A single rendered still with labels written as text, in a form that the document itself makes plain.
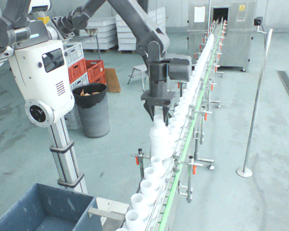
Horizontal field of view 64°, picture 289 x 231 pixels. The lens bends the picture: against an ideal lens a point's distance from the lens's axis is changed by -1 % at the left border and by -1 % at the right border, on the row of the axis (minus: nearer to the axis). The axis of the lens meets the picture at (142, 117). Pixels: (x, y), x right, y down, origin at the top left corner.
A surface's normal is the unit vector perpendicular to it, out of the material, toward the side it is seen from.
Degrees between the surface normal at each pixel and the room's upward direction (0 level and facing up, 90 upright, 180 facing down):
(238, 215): 0
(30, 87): 101
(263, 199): 0
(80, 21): 115
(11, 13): 84
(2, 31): 91
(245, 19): 90
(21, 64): 90
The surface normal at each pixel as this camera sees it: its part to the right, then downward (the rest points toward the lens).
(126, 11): -0.28, 0.44
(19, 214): 0.95, 0.10
